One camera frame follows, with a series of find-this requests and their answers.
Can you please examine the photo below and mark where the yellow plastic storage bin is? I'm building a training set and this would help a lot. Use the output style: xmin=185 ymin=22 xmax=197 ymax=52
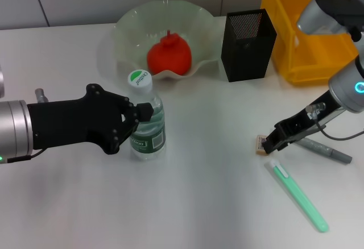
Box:
xmin=260 ymin=0 xmax=364 ymax=87

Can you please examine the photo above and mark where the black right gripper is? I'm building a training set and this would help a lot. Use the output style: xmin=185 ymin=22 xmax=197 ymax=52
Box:
xmin=262 ymin=91 xmax=345 ymax=155

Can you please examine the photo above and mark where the pale green wavy fruit bowl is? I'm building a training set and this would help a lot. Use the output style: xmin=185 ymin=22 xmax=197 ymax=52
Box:
xmin=113 ymin=0 xmax=224 ymax=81

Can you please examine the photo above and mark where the black mesh pen holder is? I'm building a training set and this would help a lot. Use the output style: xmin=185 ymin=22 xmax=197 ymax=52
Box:
xmin=221 ymin=8 xmax=278 ymax=83

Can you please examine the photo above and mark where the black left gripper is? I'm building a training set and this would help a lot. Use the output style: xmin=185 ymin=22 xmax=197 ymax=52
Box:
xmin=27 ymin=83 xmax=154 ymax=155

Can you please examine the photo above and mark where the right gripper cable with plug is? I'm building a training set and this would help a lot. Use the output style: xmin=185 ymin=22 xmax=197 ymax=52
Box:
xmin=305 ymin=102 xmax=364 ymax=141

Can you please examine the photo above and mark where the beige eraser with barcode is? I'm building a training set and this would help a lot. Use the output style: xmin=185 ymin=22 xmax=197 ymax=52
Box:
xmin=255 ymin=134 xmax=271 ymax=157

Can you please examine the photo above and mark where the clear green-label water bottle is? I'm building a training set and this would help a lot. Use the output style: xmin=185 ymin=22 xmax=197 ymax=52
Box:
xmin=123 ymin=69 xmax=167 ymax=161

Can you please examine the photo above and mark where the grey marker pen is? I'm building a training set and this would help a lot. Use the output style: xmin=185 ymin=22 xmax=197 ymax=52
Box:
xmin=292 ymin=136 xmax=353 ymax=164

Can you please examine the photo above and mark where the green pen with white cap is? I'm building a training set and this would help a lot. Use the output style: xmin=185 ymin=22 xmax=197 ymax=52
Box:
xmin=264 ymin=159 xmax=330 ymax=234

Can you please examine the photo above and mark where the orange fruit with knob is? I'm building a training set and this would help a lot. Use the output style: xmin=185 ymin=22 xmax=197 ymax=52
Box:
xmin=147 ymin=30 xmax=192 ymax=76

